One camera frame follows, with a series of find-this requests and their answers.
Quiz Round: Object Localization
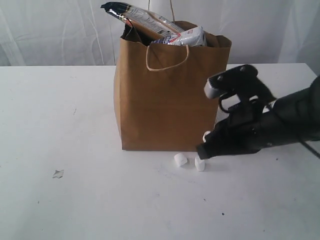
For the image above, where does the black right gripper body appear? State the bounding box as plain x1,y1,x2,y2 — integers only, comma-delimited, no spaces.
214,102,275,155

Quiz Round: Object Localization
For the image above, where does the white marshmallow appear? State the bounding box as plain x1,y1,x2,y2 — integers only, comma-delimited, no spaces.
202,131,211,143
194,156,206,172
174,153,188,167

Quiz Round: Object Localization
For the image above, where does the white blue milk carton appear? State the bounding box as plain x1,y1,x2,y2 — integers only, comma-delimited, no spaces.
151,26,207,47

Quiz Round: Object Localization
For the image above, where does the long noodle package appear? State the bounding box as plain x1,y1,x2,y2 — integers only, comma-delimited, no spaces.
100,1,184,37

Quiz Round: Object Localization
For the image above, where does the brown paper shopping bag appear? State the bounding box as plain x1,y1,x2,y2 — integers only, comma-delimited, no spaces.
114,21,232,151

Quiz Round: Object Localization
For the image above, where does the small torn paper scrap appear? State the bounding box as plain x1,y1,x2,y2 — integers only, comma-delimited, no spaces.
52,169,64,179

